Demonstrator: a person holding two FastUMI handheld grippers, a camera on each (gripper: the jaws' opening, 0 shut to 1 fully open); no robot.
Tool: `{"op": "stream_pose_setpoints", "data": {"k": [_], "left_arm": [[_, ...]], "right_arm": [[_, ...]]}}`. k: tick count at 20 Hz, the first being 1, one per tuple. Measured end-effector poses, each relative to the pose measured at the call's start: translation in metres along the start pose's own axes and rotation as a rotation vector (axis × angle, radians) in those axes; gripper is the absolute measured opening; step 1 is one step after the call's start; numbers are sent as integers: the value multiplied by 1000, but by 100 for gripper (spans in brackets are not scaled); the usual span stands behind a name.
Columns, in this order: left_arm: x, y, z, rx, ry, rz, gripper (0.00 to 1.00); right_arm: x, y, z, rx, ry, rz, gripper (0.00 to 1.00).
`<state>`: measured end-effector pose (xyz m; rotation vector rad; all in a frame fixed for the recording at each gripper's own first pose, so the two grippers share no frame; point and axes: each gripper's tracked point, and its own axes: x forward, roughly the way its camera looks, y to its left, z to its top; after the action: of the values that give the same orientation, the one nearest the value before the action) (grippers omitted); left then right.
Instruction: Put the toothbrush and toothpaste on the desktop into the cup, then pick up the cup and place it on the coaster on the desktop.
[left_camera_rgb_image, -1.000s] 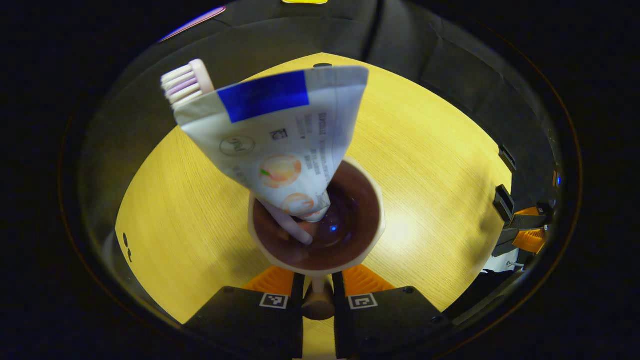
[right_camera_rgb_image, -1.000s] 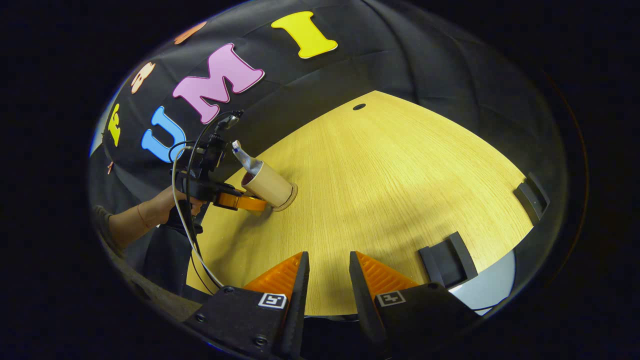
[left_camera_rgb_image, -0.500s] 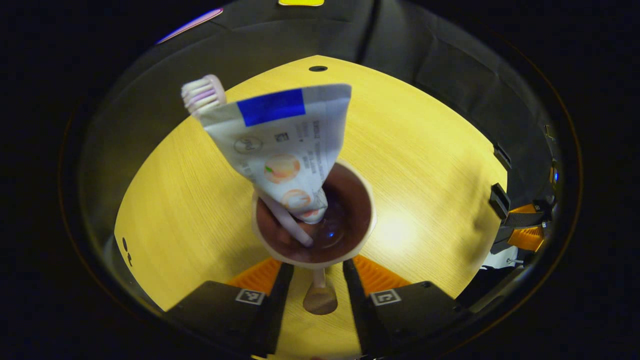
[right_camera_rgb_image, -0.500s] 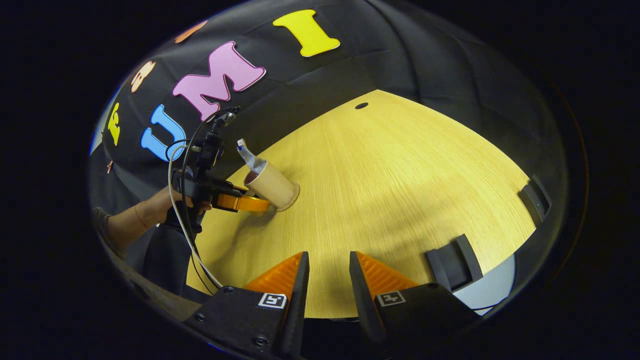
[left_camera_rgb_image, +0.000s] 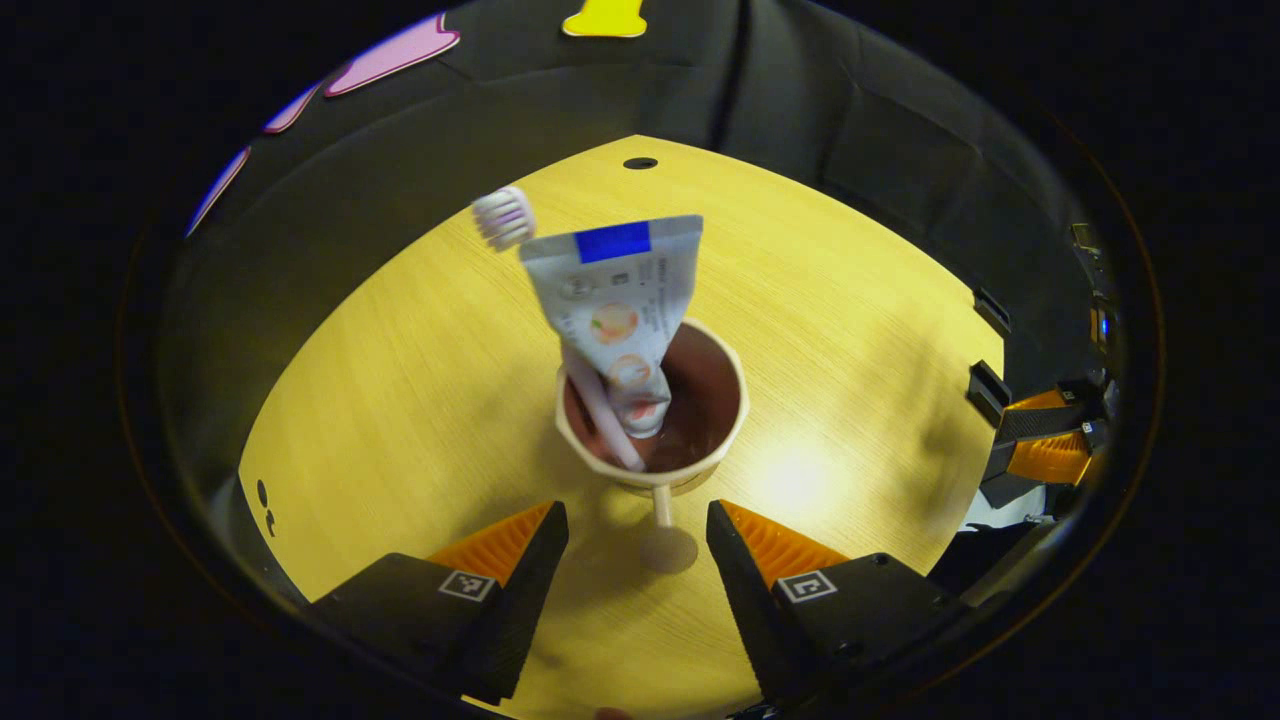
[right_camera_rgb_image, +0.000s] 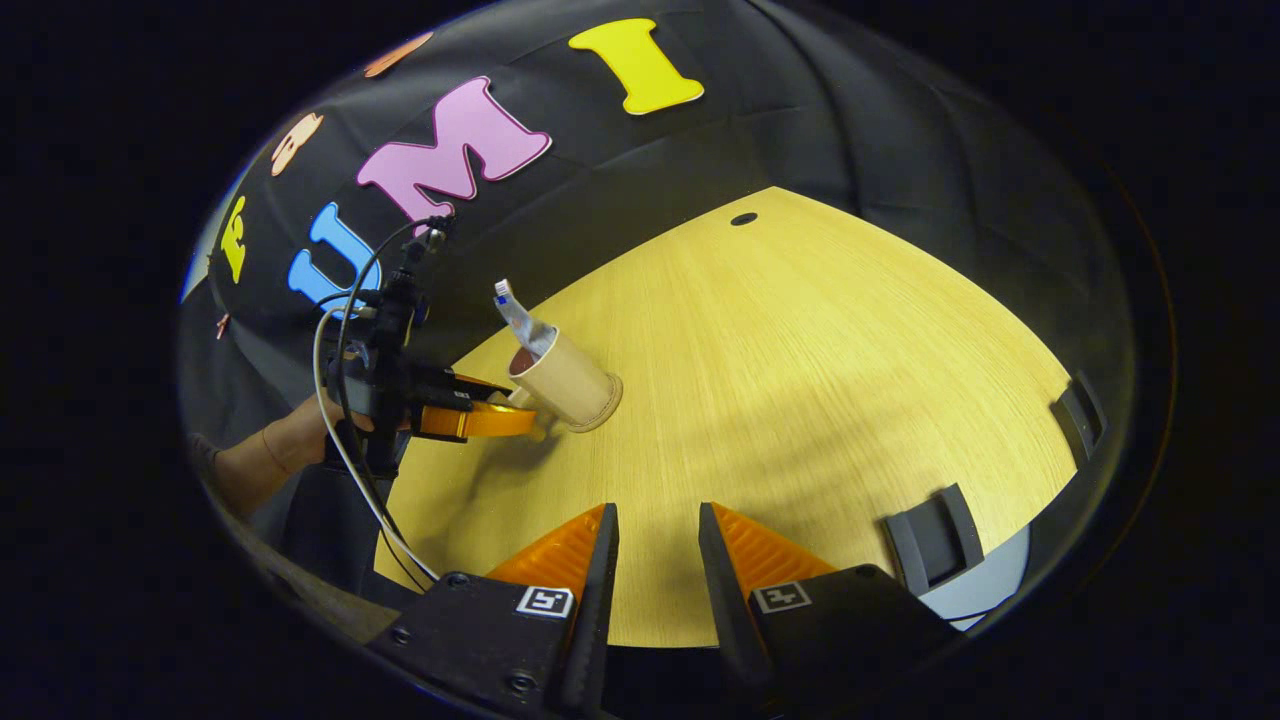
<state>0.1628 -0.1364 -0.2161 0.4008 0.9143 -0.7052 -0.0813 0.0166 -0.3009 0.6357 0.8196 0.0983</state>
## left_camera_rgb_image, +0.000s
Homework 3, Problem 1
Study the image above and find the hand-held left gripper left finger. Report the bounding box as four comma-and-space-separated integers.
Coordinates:
306, 500, 571, 706

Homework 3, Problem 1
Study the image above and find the black backdrop cloth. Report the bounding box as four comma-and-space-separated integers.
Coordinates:
160, 0, 1126, 641

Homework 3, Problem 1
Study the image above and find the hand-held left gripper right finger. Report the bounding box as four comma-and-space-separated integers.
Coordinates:
705, 498, 953, 706

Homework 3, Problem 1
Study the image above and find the white toothpaste tube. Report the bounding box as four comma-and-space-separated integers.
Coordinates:
518, 215, 704, 439

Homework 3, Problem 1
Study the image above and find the pink white toothbrush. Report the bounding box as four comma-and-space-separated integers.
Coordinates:
472, 186, 646, 473

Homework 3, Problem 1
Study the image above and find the wooden desktop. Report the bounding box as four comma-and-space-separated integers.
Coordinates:
238, 135, 1006, 720

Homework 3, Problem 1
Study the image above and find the beige cup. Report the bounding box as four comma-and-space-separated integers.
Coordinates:
555, 318, 751, 576

